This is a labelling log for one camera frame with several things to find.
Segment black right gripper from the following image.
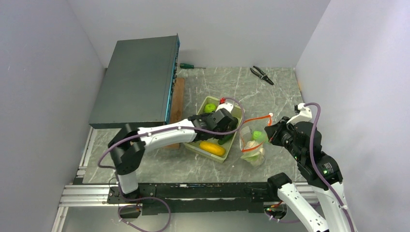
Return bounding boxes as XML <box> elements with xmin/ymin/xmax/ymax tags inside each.
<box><xmin>264</xmin><ymin>115</ymin><xmax>304</xmax><ymax>160</ymax></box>

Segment clear zip bag orange zipper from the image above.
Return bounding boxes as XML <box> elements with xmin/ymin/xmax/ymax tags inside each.
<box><xmin>239</xmin><ymin>113</ymin><xmax>274</xmax><ymax>167</ymax></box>

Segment dark grey metal box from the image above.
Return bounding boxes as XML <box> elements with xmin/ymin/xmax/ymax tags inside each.
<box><xmin>88</xmin><ymin>35</ymin><xmax>180</xmax><ymax>129</ymax></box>

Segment light green perforated basket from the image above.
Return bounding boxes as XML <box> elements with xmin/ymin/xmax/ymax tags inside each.
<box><xmin>184</xmin><ymin>96</ymin><xmax>243</xmax><ymax>163</ymax></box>

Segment yellow corn cob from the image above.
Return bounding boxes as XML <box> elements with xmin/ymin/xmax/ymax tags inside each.
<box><xmin>199</xmin><ymin>141</ymin><xmax>226</xmax><ymax>157</ymax></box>

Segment white cauliflower with leaves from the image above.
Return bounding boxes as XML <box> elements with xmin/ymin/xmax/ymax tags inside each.
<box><xmin>240</xmin><ymin>141</ymin><xmax>265</xmax><ymax>167</ymax></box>

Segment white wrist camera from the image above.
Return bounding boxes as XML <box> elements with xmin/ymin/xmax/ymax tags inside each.
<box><xmin>287</xmin><ymin>103</ymin><xmax>312</xmax><ymax>125</ymax></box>
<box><xmin>216</xmin><ymin>98</ymin><xmax>234</xmax><ymax>113</ymax></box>

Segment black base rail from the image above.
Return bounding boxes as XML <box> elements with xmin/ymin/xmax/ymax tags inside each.
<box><xmin>107</xmin><ymin>182</ymin><xmax>280</xmax><ymax>216</ymax></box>

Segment green lettuce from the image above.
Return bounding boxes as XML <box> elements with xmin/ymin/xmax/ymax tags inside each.
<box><xmin>252</xmin><ymin>130</ymin><xmax>268</xmax><ymax>143</ymax></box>

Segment wooden board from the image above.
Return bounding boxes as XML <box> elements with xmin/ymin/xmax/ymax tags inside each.
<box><xmin>163</xmin><ymin>77</ymin><xmax>186</xmax><ymax>150</ymax></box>

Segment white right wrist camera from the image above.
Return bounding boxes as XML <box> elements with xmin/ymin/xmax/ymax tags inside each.
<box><xmin>287</xmin><ymin>103</ymin><xmax>312</xmax><ymax>125</ymax></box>

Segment green handled screwdriver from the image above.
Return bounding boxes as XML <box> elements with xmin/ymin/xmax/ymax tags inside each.
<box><xmin>179</xmin><ymin>63</ymin><xmax>205</xmax><ymax>69</ymax></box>

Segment green lime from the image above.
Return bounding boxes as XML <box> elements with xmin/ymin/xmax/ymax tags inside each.
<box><xmin>203</xmin><ymin>103</ymin><xmax>217</xmax><ymax>113</ymax></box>

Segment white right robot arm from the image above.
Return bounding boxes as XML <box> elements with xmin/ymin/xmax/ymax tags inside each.
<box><xmin>264</xmin><ymin>117</ymin><xmax>356</xmax><ymax>232</ymax></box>

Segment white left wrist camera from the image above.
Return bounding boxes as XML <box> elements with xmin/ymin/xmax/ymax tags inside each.
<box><xmin>216</xmin><ymin>98</ymin><xmax>234</xmax><ymax>113</ymax></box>

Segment green cucumber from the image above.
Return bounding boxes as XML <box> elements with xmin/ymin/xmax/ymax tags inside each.
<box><xmin>218</xmin><ymin>133</ymin><xmax>234</xmax><ymax>145</ymax></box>

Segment black handled pliers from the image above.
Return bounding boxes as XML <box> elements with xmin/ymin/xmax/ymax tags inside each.
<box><xmin>249</xmin><ymin>66</ymin><xmax>274</xmax><ymax>86</ymax></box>

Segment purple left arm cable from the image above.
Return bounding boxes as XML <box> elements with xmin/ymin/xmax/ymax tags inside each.
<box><xmin>97</xmin><ymin>97</ymin><xmax>246</xmax><ymax>232</ymax></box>

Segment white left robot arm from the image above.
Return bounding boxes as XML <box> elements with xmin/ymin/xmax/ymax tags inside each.
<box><xmin>108</xmin><ymin>108</ymin><xmax>238</xmax><ymax>203</ymax></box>

